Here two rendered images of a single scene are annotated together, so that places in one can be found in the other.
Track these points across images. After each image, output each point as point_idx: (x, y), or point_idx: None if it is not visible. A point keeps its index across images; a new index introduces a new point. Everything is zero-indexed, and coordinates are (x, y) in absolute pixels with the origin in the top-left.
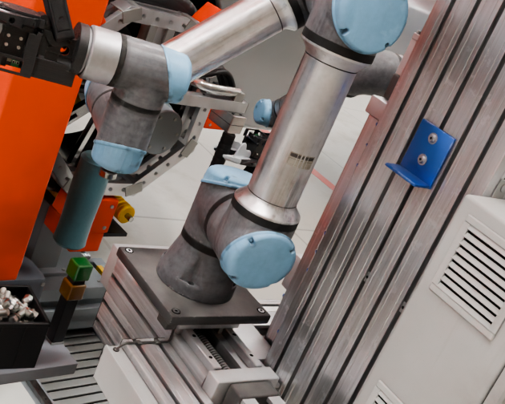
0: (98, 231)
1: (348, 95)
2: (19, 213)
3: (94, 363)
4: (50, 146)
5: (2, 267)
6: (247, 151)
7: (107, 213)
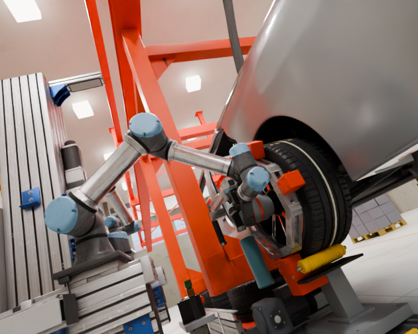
0: (292, 280)
1: (166, 160)
2: (203, 267)
3: None
4: (194, 241)
5: (211, 289)
6: (229, 205)
7: (288, 268)
